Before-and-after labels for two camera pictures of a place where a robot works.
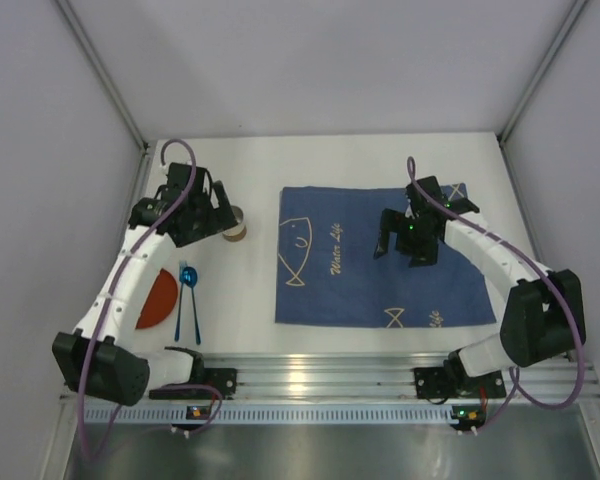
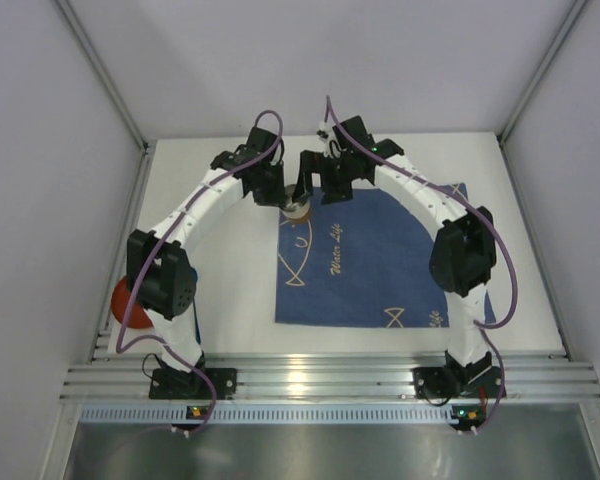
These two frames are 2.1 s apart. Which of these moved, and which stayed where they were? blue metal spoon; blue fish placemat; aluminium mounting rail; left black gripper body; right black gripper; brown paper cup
Moved: brown paper cup; left black gripper body; right black gripper
Stayed: blue fish placemat; aluminium mounting rail; blue metal spoon
